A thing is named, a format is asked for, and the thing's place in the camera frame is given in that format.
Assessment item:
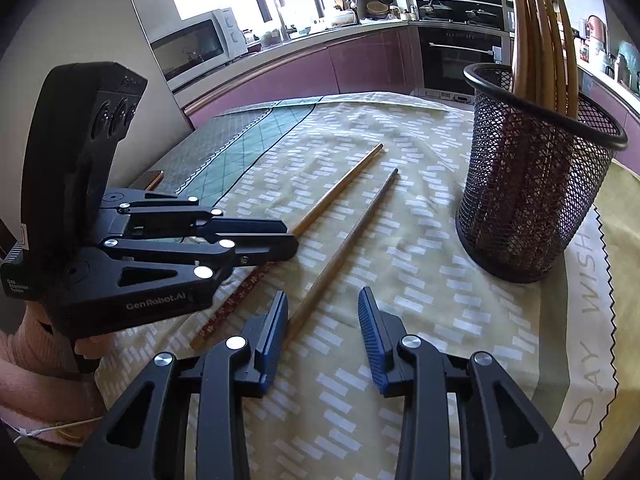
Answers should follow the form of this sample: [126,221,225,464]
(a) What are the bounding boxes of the purple lower kitchen cabinets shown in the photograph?
[181,27,420,132]

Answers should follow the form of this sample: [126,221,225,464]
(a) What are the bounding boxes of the metal kitchen faucet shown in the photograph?
[271,0,292,42]

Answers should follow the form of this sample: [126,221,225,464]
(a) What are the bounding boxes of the dark brown wooden chopstick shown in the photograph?
[287,168,400,334]

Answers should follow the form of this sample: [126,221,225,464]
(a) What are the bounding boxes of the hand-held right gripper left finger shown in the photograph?
[62,290,290,480]

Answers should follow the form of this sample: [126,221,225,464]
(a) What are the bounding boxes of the purple side kitchen cabinets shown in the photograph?
[577,65,640,172]

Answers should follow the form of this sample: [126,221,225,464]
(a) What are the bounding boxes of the green checked cloth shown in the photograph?
[134,100,322,197]

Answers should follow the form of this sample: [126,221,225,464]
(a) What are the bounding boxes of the yellow cloth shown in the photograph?
[564,160,640,480]

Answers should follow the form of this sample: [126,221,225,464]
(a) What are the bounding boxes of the person's left forearm pink sleeve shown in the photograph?
[0,310,108,445]

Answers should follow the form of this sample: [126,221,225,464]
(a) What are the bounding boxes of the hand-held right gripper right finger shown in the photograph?
[357,286,583,480]

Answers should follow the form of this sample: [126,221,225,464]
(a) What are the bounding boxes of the white cable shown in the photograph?
[14,416,107,443]

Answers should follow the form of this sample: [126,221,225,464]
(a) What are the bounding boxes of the smartphone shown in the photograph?
[132,169,165,192]

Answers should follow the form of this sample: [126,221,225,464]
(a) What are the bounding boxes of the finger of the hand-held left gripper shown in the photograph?
[99,232,300,302]
[99,187,289,242]

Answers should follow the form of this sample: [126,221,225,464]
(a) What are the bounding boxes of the beige patterned tablecloth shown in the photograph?
[94,91,622,480]

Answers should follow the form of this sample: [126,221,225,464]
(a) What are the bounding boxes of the black mesh utensil holder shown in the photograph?
[456,62,629,285]

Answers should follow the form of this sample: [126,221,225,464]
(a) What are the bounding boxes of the dark cooking pot with lid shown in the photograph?
[418,2,449,24]
[464,5,502,24]

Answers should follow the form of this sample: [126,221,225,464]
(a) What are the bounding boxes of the black built-in oven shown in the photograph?
[417,27,512,99]

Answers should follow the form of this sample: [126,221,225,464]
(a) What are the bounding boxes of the grey refrigerator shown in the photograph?
[0,0,196,241]

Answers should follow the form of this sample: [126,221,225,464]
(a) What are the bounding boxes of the white microwave oven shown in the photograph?
[149,7,249,94]

